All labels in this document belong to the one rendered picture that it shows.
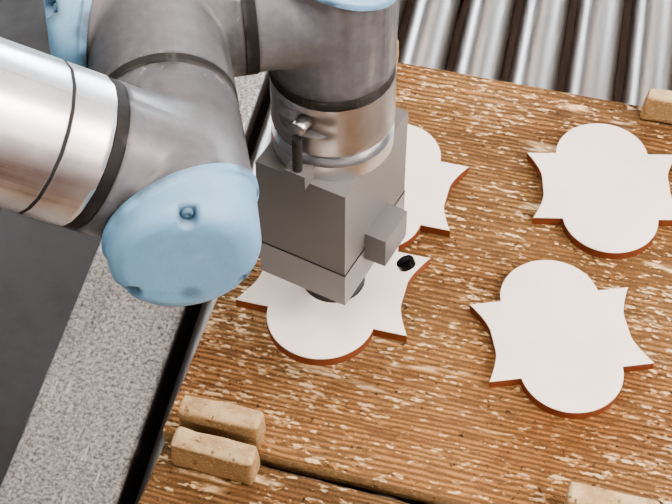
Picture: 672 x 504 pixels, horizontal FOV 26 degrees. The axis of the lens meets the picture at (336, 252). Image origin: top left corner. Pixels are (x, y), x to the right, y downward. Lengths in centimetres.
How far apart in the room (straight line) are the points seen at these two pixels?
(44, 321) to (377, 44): 154
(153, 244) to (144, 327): 44
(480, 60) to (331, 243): 43
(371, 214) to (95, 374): 27
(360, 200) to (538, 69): 43
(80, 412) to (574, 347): 36
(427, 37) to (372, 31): 51
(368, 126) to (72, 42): 18
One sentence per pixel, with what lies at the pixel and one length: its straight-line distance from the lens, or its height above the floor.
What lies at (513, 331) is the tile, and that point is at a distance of 106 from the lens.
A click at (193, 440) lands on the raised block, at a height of 96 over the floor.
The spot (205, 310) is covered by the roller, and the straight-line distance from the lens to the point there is 111.
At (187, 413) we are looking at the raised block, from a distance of 100.
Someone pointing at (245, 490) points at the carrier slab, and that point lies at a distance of 99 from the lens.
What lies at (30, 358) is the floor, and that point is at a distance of 226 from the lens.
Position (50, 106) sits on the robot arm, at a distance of 66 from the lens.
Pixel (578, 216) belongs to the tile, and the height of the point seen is 94.
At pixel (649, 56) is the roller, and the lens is 132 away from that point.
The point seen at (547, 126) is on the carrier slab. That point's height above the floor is 94.
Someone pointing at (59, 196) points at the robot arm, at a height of 130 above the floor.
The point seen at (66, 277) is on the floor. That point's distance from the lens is 234.
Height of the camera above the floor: 179
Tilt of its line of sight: 50 degrees down
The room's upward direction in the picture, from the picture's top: straight up
